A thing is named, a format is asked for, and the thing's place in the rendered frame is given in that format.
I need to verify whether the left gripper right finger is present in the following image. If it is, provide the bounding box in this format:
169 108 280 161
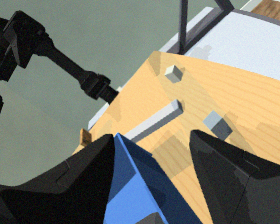
189 129 280 224

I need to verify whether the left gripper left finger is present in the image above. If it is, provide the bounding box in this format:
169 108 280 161
0 134 115 224

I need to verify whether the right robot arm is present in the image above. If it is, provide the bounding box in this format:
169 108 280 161
0 18 120 105

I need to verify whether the light grey long flat bar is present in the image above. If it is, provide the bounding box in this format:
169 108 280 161
123 99 183 143

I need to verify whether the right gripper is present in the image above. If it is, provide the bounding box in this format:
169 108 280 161
0 10 46 82

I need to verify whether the tan flat board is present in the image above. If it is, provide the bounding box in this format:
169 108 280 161
89 51 280 224

